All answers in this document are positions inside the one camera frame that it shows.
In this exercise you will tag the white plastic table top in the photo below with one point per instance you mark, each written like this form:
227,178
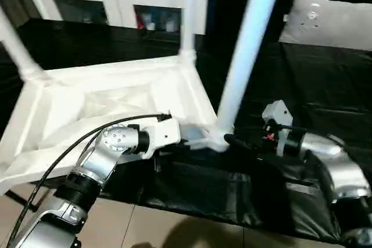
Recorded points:
87,103

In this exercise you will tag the white plastic table leg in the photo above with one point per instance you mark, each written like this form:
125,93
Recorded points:
188,10
247,39
20,53

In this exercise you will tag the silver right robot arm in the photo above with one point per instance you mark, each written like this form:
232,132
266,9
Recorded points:
337,166

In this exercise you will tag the black work mat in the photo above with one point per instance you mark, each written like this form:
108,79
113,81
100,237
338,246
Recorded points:
314,97

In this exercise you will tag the grey white pillow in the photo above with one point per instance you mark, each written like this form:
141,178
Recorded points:
328,21

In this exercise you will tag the black cabinet with yellow label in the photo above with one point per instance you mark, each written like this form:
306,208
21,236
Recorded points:
232,1

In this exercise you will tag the black metal floor bar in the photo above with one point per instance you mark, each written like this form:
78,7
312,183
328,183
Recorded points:
17,200

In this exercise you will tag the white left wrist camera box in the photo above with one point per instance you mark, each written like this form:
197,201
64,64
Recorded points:
160,135

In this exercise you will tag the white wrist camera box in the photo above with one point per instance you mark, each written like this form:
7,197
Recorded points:
160,135
278,120

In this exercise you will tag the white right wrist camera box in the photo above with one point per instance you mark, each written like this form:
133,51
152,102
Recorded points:
278,120

